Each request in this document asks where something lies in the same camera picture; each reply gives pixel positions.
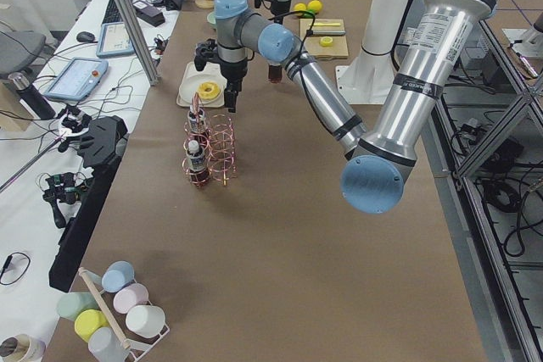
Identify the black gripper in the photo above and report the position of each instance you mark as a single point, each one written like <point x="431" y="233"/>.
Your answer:
<point x="234" y="71"/>
<point x="279" y="6"/>

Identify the tea bottle top rack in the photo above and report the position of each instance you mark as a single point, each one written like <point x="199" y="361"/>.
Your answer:
<point x="275" y="73"/>

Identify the cream serving tray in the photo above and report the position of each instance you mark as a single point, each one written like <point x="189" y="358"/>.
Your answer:
<point x="211" y="69"/>

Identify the tea bottle lower right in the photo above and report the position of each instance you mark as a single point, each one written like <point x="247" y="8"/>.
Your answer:
<point x="197" y="121"/>

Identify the tea bottle lower left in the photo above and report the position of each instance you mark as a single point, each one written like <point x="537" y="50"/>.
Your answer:
<point x="197" y="163"/>

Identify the glazed donut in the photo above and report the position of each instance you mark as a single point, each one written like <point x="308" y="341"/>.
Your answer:
<point x="208" y="91"/>

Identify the yellow lemon upper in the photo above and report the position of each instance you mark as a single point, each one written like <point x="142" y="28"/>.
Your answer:
<point x="299" y="7"/>

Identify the yellow lemon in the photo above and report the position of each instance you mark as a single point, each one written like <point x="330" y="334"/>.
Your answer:
<point x="315" y="5"/>
<point x="299" y="7"/>

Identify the yellow lemon lower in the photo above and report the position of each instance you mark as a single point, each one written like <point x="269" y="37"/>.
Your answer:
<point x="315" y="5"/>

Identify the steel cylinder muddler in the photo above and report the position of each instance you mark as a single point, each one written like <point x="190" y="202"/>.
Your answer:
<point x="327" y="31"/>

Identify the white round plate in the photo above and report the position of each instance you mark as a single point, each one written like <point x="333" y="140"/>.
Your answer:
<point x="189" y="87"/>

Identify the yellow plastic knife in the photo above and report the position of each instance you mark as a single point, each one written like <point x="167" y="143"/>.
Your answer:
<point x="327" y="23"/>

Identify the half lemon slice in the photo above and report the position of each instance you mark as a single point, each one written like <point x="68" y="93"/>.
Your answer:
<point x="326" y="41"/>

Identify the mint green bowl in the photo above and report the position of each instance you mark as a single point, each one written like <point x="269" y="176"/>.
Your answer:
<point x="211" y="19"/>

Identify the wooden cutting board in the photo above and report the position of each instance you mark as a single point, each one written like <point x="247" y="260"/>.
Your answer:
<point x="339" y="49"/>

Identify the teach pendant tablet far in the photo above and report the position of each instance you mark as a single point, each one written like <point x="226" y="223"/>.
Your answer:
<point x="114" y="41"/>

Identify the teach pendant tablet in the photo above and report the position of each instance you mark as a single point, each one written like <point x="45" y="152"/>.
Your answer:
<point x="77" y="79"/>
<point x="114" y="41"/>

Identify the black long stand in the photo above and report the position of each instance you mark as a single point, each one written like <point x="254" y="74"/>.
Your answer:
<point x="98" y="151"/>

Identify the black keyboard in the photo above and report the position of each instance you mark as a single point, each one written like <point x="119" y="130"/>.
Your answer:
<point x="112" y="13"/>

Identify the teach pendant tablet near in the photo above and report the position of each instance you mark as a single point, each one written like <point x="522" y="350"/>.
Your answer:
<point x="77" y="79"/>

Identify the black computer mouse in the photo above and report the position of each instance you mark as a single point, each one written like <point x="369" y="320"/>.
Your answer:
<point x="85" y="37"/>

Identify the black thermos bottle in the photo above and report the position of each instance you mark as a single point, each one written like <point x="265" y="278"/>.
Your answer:
<point x="31" y="96"/>

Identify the blue cup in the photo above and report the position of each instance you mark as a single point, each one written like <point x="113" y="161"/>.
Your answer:
<point x="117" y="276"/>

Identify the grey office chair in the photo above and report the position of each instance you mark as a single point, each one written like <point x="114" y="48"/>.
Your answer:
<point x="19" y="49"/>

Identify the pink cup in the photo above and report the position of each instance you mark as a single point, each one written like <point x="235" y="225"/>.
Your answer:
<point x="129" y="297"/>

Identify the white cup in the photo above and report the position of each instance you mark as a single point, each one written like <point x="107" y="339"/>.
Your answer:
<point x="145" y="320"/>

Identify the green cup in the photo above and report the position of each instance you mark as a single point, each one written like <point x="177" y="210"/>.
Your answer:
<point x="71" y="304"/>

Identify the yellow cup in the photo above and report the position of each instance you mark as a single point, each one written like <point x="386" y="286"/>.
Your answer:
<point x="89" y="321"/>

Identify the translucent grey cup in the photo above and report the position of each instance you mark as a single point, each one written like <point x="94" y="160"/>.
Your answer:
<point x="105" y="346"/>

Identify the tape roll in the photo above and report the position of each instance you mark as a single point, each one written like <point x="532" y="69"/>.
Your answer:
<point x="22" y="348"/>

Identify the copper wire bottle rack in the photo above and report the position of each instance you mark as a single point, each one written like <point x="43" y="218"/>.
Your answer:
<point x="218" y="144"/>

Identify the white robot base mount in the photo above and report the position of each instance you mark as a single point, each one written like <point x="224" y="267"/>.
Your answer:
<point x="369" y="77"/>

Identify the aluminium frame post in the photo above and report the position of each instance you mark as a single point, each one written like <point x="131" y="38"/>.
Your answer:
<point x="135" y="34"/>

